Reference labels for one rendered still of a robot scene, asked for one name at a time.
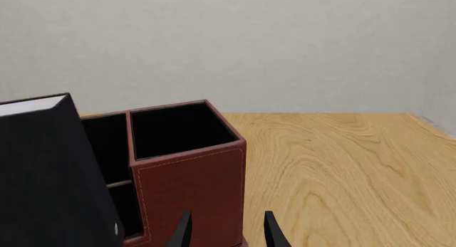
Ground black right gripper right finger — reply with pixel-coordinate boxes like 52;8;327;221
264;210;292;247

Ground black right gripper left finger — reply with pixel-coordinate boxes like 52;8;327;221
167;211;192;247

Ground red-brown desk caddy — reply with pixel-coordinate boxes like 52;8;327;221
79;98;251;247

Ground black book with white pages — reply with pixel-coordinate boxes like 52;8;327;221
0;92;125;247

